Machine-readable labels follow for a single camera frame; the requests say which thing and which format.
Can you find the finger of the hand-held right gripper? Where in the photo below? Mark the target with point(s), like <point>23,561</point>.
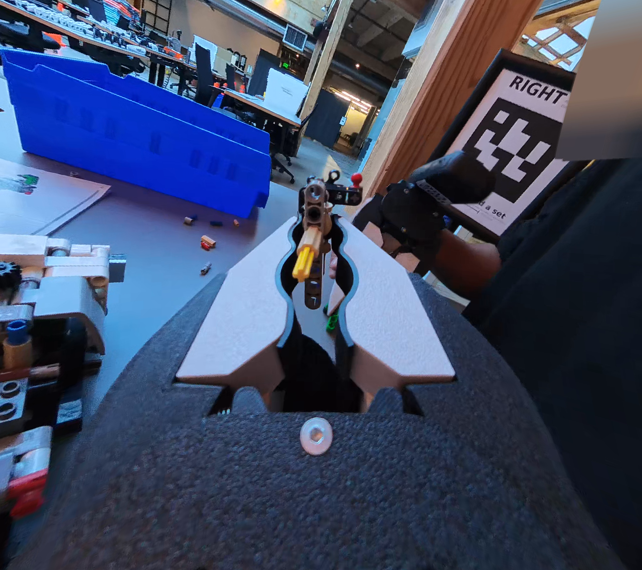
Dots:
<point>336,299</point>
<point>375,234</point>

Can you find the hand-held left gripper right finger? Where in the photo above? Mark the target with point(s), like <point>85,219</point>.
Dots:
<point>396,319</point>

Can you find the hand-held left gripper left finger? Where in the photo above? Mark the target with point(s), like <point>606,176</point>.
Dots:
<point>235,319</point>

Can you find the green lego beam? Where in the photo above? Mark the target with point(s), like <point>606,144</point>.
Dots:
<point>331,322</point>

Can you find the yellow lego axle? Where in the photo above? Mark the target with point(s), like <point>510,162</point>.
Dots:
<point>303,261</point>

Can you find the small black lego assembly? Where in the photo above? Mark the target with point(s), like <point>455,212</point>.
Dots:
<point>316,209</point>

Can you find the person's right forearm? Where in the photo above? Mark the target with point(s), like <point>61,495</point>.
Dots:
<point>471,264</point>

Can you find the scattered loose lego pieces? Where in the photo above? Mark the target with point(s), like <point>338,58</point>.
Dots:
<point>208,241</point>

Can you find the partly built lego truck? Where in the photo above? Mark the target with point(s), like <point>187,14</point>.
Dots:
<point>65,299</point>

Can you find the lego instruction booklet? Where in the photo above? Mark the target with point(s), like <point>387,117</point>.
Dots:
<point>50,204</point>

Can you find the black framed marker sign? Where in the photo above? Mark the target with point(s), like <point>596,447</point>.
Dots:
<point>516,143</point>

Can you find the dark partition curtain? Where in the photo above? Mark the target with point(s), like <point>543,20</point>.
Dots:
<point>326,118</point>

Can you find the white board panel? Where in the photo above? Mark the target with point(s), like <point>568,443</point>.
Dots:
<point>286,91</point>

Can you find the wooden top background table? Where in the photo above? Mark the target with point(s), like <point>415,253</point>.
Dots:
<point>261,106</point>

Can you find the person's dark sweater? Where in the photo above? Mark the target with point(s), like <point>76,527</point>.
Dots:
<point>577,329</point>

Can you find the wooden pillar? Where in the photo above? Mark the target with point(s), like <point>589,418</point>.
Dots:
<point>476,28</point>

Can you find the blue plastic bin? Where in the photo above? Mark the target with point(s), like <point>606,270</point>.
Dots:
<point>125,128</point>
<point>50,59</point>

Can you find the cluttered background table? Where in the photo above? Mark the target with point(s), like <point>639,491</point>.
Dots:
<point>75,26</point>

